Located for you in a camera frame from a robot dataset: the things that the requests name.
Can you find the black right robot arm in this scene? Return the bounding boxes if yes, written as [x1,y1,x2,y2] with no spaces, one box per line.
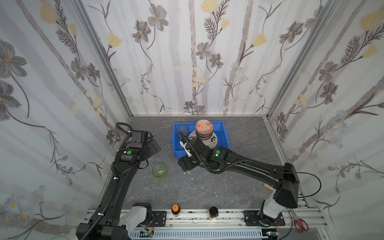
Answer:
[178,138,300,220]

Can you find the cream floral plate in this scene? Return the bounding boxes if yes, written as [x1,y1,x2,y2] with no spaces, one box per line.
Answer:
[189,131,218,149]

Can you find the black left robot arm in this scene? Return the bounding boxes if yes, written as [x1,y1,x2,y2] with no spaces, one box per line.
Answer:
[76,130,161,240]

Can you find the small wooden block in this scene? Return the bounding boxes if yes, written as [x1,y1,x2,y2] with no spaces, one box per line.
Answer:
[264,184,275,191]

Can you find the black lid jar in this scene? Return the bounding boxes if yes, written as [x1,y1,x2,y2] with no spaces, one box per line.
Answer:
[208,207,219,221]

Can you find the green glass cup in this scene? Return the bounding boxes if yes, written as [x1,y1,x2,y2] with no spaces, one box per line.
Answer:
[152,163,168,181]

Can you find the aluminium rail frame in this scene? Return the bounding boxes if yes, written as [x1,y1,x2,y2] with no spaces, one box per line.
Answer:
[120,199,335,240]

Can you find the orange patterned bowl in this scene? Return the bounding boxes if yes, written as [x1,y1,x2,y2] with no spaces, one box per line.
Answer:
[195,120,214,136]

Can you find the red handled scissors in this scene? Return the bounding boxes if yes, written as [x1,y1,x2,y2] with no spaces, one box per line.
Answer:
[290,209,310,233]

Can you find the blue plastic bin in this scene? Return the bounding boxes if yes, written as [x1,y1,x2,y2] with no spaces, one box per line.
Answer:
[172,121,230,158]

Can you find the orange lid jar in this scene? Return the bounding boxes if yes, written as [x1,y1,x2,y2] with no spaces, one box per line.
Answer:
[171,204,181,217]

